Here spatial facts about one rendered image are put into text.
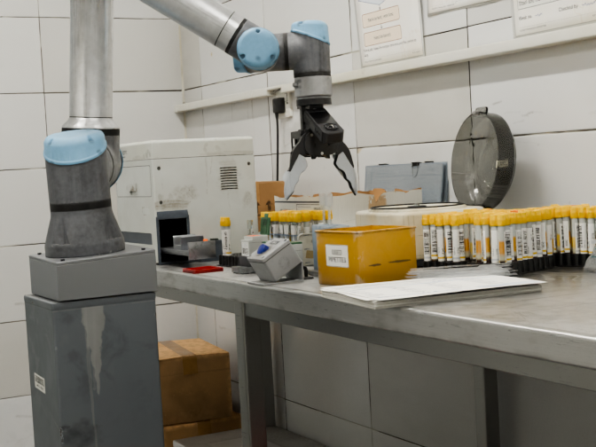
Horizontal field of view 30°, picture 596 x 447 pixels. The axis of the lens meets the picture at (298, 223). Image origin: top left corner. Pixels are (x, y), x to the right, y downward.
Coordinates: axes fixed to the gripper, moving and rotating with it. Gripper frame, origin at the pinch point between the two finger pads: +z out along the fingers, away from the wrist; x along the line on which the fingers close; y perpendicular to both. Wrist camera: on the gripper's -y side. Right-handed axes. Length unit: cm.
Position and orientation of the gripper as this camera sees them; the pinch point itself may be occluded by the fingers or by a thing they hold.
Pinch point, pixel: (323, 199)
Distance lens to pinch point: 222.1
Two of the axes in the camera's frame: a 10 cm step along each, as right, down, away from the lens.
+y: -3.5, -0.3, 9.4
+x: -9.4, 0.7, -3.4
